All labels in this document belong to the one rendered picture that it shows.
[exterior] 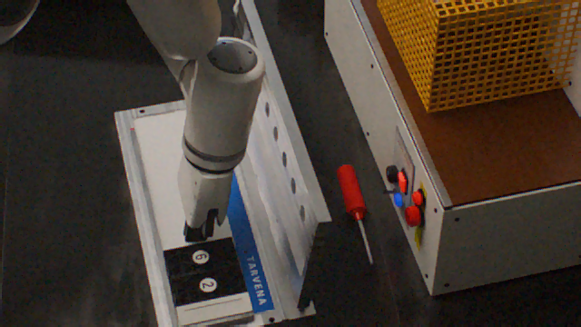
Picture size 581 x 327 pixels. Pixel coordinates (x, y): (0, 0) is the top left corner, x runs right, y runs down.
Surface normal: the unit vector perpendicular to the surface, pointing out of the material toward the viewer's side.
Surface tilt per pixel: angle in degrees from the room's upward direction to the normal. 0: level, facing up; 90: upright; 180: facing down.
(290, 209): 81
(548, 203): 90
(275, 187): 9
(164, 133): 0
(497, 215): 90
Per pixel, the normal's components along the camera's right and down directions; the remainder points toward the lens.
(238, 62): 0.21, -0.68
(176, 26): 0.16, 0.82
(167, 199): -0.01, -0.67
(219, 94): -0.22, 0.66
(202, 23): 0.68, 0.52
